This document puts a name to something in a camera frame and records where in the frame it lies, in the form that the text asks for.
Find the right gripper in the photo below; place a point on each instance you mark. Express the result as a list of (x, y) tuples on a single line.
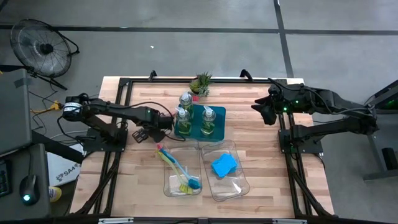
[(270, 116)]

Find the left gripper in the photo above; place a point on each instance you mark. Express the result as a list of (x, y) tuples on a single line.
[(160, 127)]

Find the red dish brush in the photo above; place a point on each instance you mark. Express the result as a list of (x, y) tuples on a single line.
[(159, 146)]

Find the green soap pump bottle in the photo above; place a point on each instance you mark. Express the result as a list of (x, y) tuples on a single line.
[(183, 123), (208, 121), (186, 101)]

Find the lime green dish brush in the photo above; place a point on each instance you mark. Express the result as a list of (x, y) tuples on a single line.
[(170, 169)]

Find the blue dish brush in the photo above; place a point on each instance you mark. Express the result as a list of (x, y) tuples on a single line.
[(178, 168)]

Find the clear plastic bin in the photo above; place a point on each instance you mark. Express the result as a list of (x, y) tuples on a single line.
[(174, 188), (233, 186)]

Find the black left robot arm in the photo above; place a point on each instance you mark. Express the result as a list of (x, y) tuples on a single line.
[(109, 110)]

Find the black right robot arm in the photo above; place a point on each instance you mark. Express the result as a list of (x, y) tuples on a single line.
[(320, 98)]

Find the teal plastic bin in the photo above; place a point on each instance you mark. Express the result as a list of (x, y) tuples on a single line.
[(221, 124)]

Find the potted succulent plant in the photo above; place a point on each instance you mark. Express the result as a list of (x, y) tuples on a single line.
[(201, 84)]

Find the white cardboard box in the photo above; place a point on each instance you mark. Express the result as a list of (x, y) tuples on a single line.
[(63, 169)]

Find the yellow power plug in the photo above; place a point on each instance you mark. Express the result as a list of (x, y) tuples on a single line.
[(51, 107)]

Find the yellow white cup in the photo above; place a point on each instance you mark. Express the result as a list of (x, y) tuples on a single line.
[(55, 193)]

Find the grey desk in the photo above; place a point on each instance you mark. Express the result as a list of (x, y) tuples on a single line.
[(37, 161)]

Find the black computer mouse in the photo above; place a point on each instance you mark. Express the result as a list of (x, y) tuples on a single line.
[(29, 189)]

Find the black floor fan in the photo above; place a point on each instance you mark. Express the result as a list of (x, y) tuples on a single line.
[(40, 48)]

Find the black box on stand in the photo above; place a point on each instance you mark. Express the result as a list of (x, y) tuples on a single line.
[(390, 158)]

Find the black keyboard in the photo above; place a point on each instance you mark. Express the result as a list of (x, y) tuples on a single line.
[(3, 183)]

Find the black metal table frame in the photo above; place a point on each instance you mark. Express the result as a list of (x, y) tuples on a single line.
[(171, 80)]

